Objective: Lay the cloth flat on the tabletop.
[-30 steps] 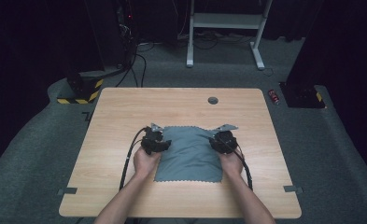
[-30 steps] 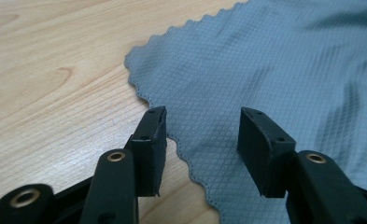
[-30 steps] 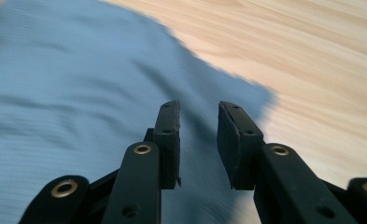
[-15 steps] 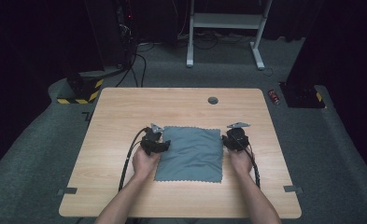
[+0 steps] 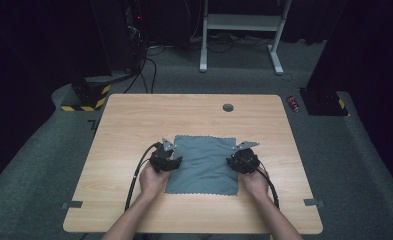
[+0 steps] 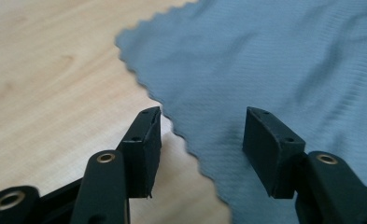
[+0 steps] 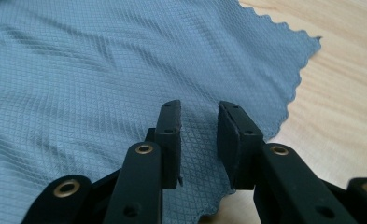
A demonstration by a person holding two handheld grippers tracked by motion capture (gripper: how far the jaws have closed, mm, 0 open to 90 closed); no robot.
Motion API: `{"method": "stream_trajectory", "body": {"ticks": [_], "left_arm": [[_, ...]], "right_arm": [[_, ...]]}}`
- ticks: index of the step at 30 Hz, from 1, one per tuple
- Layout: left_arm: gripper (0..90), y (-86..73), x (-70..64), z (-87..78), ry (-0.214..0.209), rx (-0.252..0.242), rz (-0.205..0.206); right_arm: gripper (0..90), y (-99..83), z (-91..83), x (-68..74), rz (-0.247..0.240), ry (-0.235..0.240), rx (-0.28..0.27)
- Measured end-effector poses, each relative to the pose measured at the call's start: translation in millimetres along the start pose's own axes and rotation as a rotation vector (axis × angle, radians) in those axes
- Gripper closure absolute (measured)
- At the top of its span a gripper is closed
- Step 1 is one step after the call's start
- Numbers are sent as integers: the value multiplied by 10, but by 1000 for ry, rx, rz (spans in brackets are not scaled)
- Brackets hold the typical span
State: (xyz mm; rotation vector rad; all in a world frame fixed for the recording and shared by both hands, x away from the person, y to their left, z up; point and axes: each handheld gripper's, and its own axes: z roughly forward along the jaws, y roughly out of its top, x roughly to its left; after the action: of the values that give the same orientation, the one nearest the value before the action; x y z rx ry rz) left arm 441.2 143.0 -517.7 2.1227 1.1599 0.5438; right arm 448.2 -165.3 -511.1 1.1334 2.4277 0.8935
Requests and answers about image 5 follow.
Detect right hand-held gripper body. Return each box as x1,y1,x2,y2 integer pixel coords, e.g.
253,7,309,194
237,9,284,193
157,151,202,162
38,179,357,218
231,140,261,175

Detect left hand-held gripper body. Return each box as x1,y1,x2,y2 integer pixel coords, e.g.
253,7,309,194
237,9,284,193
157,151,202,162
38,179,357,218
149,137,178,174

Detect grey cloth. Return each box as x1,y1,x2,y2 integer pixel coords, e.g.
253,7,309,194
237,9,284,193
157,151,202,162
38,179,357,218
165,134,240,196

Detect person's right hand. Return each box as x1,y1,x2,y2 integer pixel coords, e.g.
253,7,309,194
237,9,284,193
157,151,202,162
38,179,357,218
238,165,272,202

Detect person's left hand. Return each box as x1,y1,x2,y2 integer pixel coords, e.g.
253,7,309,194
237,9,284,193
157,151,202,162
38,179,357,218
138,162,172,202

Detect red can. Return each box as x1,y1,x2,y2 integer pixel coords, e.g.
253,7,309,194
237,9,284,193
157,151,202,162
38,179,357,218
286,95,300,113

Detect grey tape strip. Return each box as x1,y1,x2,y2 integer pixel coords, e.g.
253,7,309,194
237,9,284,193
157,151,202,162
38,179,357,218
303,198,326,208
61,200,84,210

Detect black yellow striped stand base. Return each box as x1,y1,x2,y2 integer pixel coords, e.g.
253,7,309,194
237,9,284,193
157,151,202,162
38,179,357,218
60,75,112,113

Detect dark equipment rack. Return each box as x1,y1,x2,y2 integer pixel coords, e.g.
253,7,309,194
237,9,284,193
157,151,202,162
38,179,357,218
90,0,148,73

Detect white metal stand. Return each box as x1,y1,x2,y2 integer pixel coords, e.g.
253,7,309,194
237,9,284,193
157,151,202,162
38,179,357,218
199,0,292,76

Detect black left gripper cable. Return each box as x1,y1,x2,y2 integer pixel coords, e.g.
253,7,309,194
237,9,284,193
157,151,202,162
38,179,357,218
124,142,161,212

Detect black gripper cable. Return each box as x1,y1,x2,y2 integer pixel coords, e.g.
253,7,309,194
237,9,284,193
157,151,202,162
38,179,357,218
124,142,161,212
257,165,281,211

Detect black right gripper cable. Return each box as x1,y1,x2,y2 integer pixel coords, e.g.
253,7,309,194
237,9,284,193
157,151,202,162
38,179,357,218
257,165,281,211

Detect black floor cables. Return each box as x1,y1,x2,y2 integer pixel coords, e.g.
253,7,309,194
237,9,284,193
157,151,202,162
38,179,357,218
123,44,167,95

